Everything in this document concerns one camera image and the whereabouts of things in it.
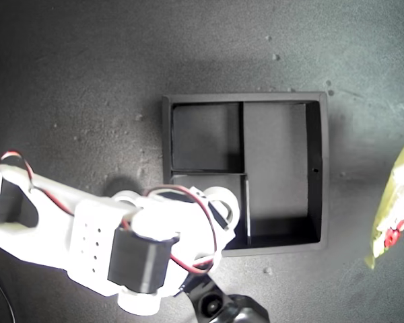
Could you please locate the red black forearm wire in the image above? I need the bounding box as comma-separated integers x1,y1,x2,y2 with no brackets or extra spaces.
0,151,75,216

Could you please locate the small black camera box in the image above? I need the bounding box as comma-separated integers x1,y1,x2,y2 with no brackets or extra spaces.
180,273,271,323

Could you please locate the thin black cable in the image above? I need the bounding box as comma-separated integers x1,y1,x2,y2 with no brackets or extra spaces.
0,265,17,323

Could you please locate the black tray with wells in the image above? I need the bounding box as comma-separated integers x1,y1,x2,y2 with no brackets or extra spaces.
161,91,330,258

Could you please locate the snack bar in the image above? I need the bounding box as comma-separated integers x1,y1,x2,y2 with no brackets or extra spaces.
364,129,404,270

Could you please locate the red black gripper wire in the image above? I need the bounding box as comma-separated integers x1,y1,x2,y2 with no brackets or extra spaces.
143,186,224,275

